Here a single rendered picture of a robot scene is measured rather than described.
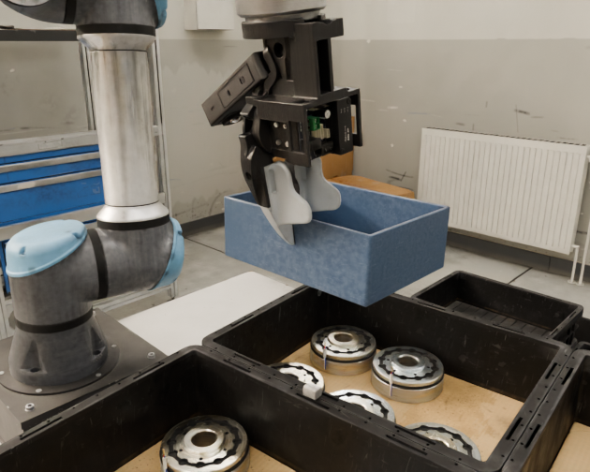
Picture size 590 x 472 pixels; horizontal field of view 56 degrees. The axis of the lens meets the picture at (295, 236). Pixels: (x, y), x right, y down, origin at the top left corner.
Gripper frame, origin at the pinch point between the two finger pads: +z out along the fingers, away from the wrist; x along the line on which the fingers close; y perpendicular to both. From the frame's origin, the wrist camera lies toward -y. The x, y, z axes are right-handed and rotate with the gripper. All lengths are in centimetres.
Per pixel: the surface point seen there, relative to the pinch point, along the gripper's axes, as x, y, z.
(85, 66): 101, -261, 9
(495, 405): 24.0, 11.7, 33.1
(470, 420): 18.8, 10.8, 32.4
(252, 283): 44, -66, 49
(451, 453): 1.6, 18.0, 20.0
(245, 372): -3.4, -6.8, 19.3
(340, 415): -1.6, 6.6, 19.6
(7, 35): 44, -196, -14
